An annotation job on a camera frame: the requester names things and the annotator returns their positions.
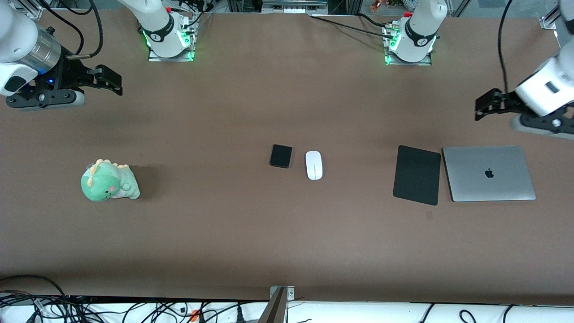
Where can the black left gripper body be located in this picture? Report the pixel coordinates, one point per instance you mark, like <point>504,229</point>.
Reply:
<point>506,101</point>

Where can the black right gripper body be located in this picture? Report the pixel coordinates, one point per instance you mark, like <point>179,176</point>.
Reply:
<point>71,72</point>

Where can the white computer mouse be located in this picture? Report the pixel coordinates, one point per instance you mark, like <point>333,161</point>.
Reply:
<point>314,166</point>

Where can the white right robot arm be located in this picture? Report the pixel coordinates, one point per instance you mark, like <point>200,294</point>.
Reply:
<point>159,22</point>

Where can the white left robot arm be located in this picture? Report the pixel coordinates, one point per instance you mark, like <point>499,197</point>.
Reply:
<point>419,31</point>

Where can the black mouse pad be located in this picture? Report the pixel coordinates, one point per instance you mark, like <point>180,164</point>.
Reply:
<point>415,175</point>

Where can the silver laptop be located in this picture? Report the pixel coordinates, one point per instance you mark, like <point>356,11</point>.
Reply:
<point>489,175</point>

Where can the green plush dinosaur toy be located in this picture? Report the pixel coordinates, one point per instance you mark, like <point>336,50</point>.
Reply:
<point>107,184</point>

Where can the grey metal box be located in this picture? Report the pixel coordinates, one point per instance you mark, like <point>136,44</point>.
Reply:
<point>293,6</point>

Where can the small orange clip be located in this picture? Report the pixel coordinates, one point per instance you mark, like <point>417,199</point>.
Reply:
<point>194,315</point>

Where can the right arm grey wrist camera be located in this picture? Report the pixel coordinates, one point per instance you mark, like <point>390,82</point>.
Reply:
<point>54,98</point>

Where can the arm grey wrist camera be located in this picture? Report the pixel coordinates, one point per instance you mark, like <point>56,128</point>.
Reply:
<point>538,125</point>
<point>54,98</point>

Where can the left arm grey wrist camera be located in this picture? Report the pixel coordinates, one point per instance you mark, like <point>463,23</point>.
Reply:
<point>538,125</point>

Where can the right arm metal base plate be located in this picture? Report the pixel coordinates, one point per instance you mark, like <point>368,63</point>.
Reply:
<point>154,57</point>

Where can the aluminium frame rail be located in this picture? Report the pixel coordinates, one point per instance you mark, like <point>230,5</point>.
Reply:
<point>38,11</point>

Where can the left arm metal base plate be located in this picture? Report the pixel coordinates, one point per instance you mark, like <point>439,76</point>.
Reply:
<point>392,61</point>

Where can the metal table edge bracket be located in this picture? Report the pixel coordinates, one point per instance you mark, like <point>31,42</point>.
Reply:
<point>278,309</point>

